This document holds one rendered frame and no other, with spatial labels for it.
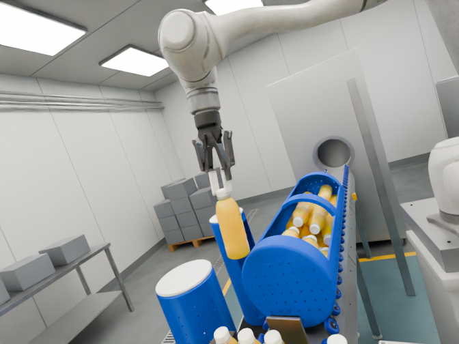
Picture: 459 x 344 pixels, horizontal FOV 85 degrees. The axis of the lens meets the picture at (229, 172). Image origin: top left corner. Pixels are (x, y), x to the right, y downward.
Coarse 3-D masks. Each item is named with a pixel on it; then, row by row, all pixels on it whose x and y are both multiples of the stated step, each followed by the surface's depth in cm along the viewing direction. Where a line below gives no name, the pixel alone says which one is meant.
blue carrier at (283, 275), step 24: (312, 192) 153; (336, 192) 147; (288, 216) 136; (336, 216) 104; (264, 240) 80; (288, 240) 76; (336, 240) 90; (264, 264) 77; (288, 264) 74; (312, 264) 70; (336, 264) 80; (264, 288) 79; (288, 288) 76; (312, 288) 72; (336, 288) 74; (264, 312) 82; (288, 312) 78; (312, 312) 74
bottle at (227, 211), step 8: (224, 200) 72; (232, 200) 72; (216, 208) 73; (224, 208) 71; (232, 208) 71; (224, 216) 71; (232, 216) 71; (240, 216) 73; (224, 224) 71; (232, 224) 71; (240, 224) 72; (224, 232) 72; (232, 232) 71; (240, 232) 72; (224, 240) 73; (232, 240) 71; (240, 240) 72; (232, 248) 72; (240, 248) 72; (248, 248) 73; (232, 256) 72; (240, 256) 72
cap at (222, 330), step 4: (220, 328) 67; (224, 328) 67; (216, 332) 66; (220, 332) 66; (224, 332) 65; (228, 332) 66; (216, 336) 65; (220, 336) 64; (224, 336) 64; (228, 336) 65; (216, 340) 65; (220, 340) 64; (224, 340) 64
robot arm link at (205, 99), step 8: (208, 88) 68; (192, 96) 68; (200, 96) 67; (208, 96) 68; (216, 96) 69; (192, 104) 69; (200, 104) 68; (208, 104) 68; (216, 104) 69; (192, 112) 70; (200, 112) 69
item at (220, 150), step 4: (212, 132) 70; (212, 136) 70; (212, 140) 70; (212, 144) 70; (216, 144) 70; (220, 144) 71; (216, 148) 71; (220, 148) 71; (220, 152) 70; (224, 152) 72; (220, 156) 70; (224, 156) 71; (220, 160) 70; (224, 160) 70; (224, 164) 70; (224, 168) 69
